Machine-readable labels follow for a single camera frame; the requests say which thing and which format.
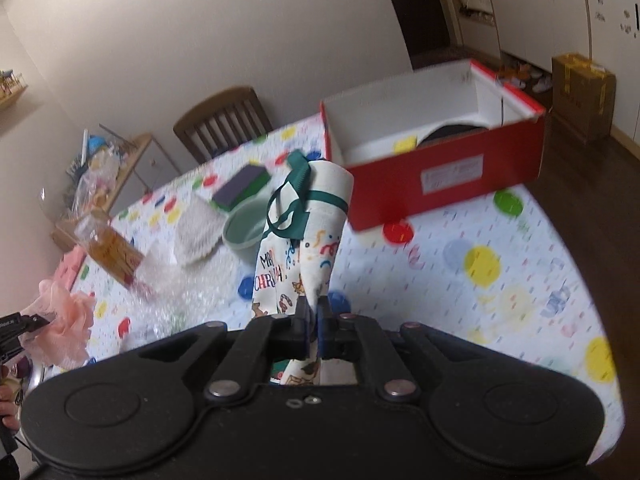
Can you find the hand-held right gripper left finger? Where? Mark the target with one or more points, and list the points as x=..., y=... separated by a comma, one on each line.
x=300, y=325

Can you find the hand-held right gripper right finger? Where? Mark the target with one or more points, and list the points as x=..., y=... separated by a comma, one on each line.
x=324, y=330

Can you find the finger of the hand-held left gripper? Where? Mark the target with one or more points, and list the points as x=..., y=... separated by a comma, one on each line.
x=20, y=324

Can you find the pink mesh bath pouf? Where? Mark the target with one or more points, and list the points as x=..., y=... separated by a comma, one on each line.
x=70, y=320

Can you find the clear plastic packet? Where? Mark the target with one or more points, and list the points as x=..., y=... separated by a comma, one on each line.
x=112, y=252

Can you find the printed cloth bag green ribbon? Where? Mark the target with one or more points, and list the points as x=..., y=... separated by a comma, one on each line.
x=322, y=210

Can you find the white knitted cloth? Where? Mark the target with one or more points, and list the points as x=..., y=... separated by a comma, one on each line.
x=197, y=230

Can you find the purple and green sponge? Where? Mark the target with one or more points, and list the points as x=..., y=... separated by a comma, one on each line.
x=240, y=182

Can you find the red shoe box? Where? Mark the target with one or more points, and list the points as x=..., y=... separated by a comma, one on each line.
x=450, y=195

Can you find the person's left hand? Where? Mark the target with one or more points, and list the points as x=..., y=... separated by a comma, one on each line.
x=5, y=407

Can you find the pale green bowl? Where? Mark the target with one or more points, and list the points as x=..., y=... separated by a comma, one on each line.
x=240, y=235

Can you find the clear bag of toys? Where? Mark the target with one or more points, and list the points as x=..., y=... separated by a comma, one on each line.
x=97, y=170

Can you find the yellow sticky note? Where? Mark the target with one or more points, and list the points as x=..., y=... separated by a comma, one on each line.
x=405, y=145

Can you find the wooden shelf with white drawers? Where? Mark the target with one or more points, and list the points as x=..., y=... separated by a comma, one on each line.
x=145, y=147

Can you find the dark wooden chair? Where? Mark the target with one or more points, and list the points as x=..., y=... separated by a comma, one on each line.
x=220, y=100

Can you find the orange slippers pair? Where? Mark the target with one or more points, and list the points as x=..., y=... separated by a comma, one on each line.
x=512, y=75

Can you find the brown cardboard box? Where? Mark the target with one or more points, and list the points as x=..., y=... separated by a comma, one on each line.
x=582, y=95

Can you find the white cabinet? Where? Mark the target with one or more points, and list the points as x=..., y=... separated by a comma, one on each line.
x=550, y=15

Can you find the wooden wall shelf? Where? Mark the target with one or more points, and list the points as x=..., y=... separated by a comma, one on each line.
x=12, y=92

